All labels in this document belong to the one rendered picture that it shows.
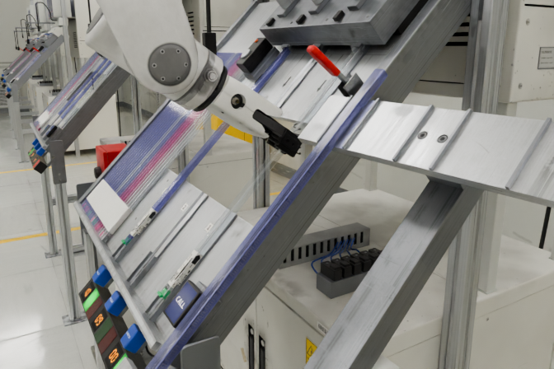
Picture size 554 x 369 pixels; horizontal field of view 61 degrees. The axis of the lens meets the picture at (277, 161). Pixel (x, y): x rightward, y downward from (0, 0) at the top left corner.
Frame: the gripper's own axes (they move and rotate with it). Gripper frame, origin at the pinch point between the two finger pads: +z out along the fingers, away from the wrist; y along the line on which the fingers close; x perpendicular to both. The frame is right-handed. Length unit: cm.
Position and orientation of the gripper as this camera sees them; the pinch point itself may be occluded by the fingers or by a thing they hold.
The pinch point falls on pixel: (284, 141)
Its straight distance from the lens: 73.4
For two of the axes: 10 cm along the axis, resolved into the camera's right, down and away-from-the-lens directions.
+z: 7.0, 4.6, 5.4
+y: -5.1, -2.0, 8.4
